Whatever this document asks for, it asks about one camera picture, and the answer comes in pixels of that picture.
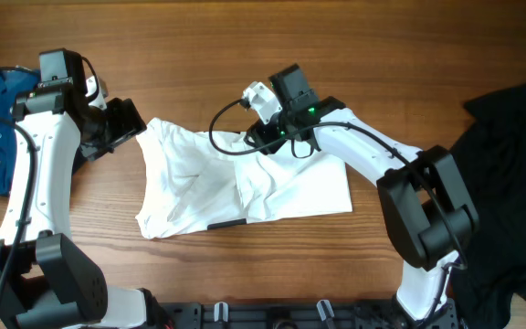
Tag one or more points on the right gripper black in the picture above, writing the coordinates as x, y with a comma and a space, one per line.
263, 137

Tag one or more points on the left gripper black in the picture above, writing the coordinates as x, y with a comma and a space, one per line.
131, 124

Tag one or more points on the white polo shirt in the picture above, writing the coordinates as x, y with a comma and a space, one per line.
197, 180

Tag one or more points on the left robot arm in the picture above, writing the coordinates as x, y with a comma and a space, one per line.
46, 281

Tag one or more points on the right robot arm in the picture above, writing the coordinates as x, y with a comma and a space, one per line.
428, 212

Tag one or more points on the black garment right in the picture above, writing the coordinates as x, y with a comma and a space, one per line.
491, 157

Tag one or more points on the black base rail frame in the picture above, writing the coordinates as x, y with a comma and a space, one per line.
363, 314

